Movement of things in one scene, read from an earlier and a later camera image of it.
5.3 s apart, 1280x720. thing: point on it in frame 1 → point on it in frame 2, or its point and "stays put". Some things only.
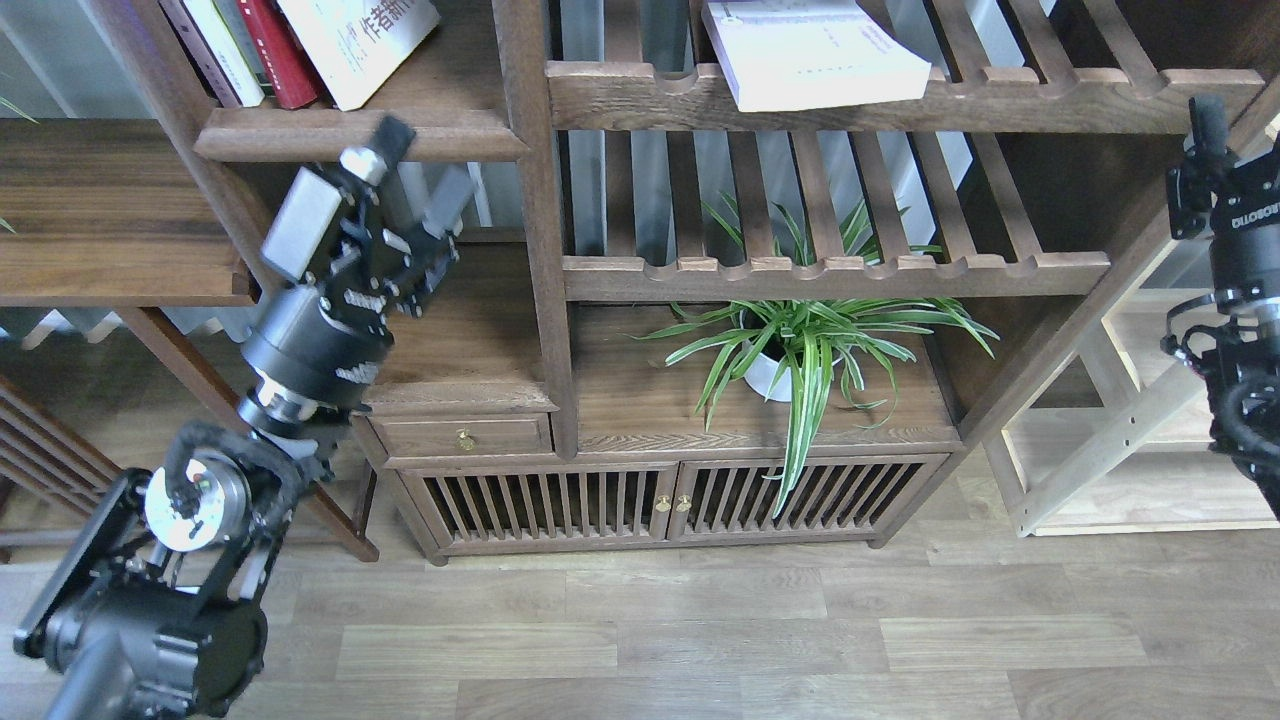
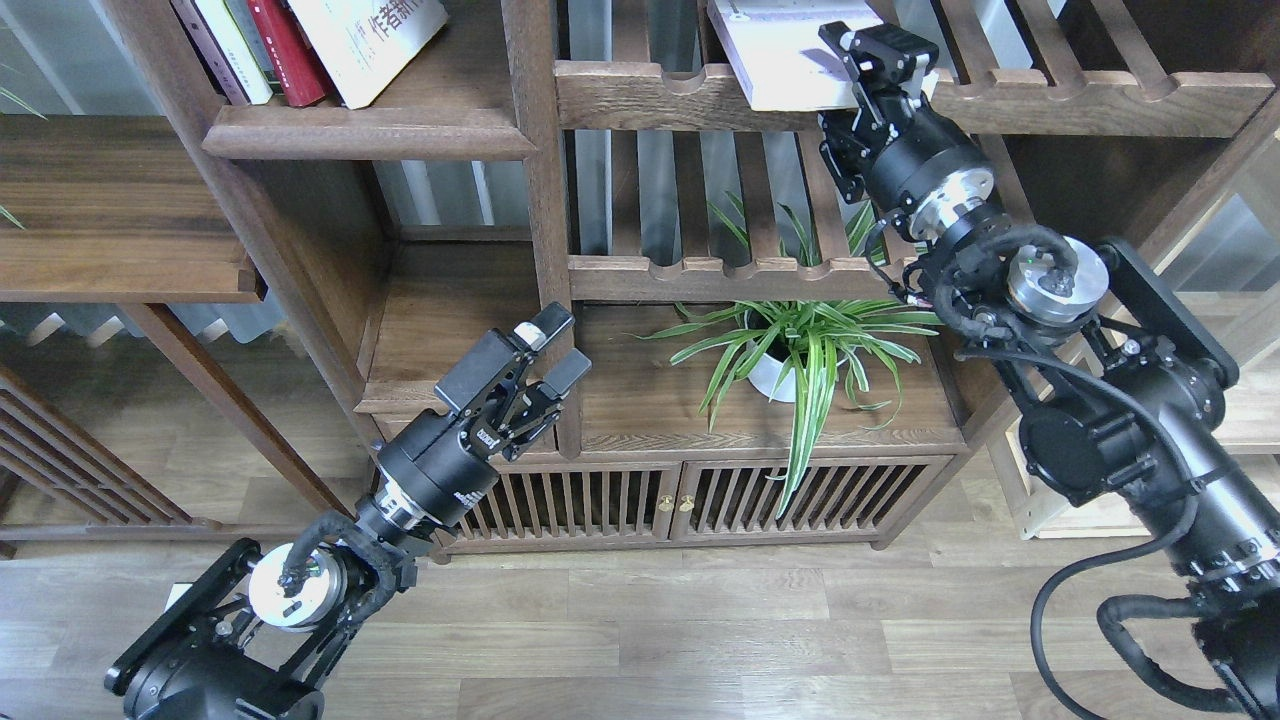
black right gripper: x=1240 y=201 → x=895 y=148
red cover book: x=282 y=50 stays put
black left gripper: x=319 y=350 → x=443 y=468
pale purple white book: x=790 y=54 stays put
